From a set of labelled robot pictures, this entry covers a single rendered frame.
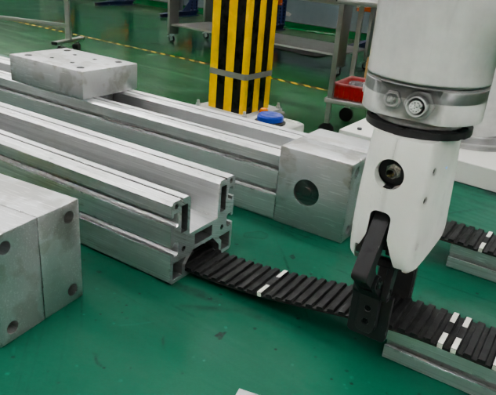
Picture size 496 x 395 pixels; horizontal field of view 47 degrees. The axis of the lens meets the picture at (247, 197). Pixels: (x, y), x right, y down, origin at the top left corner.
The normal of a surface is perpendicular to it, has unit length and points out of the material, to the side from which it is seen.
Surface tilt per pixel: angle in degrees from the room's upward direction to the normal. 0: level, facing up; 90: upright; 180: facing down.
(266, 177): 90
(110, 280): 0
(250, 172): 90
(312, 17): 90
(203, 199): 90
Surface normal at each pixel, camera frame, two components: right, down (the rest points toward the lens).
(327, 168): -0.55, 0.30
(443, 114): 0.03, 0.40
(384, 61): -0.89, 0.11
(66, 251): 0.88, 0.25
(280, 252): 0.07, -0.91
